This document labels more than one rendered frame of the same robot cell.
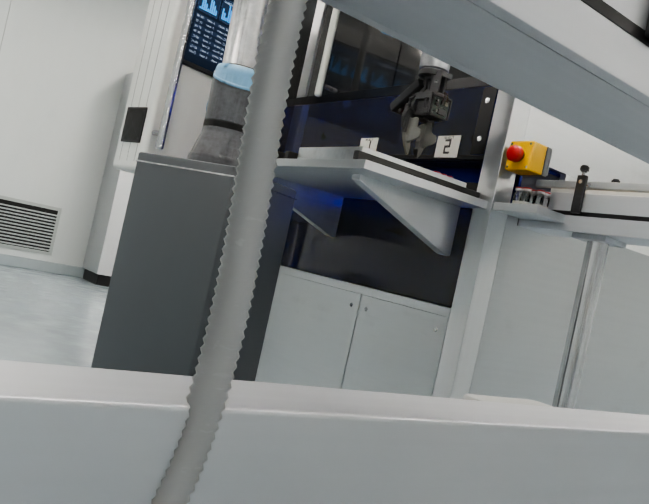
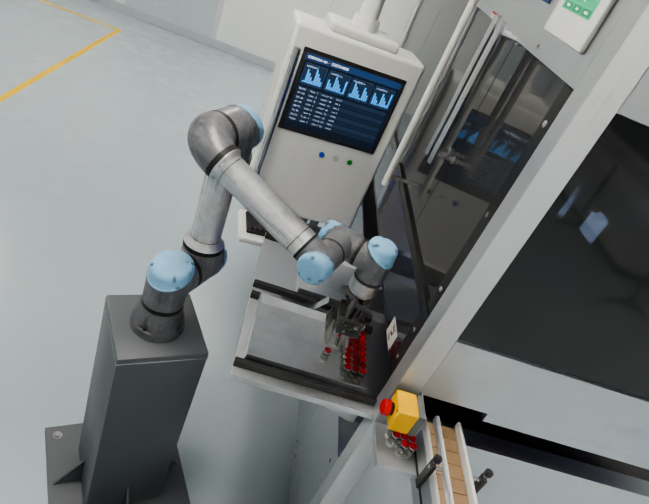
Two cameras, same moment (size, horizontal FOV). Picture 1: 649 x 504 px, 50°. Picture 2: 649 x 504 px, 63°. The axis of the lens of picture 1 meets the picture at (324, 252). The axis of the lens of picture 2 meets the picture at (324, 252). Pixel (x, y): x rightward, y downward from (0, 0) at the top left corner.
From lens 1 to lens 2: 1.53 m
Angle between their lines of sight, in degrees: 40
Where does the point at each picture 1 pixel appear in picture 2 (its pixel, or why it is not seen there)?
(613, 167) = (571, 417)
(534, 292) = not seen: hidden behind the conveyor
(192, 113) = (289, 164)
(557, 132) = (481, 383)
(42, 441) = not seen: outside the picture
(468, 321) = (336, 481)
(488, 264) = (364, 455)
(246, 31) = (201, 216)
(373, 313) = not seen: hidden behind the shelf
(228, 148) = (146, 323)
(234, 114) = (150, 303)
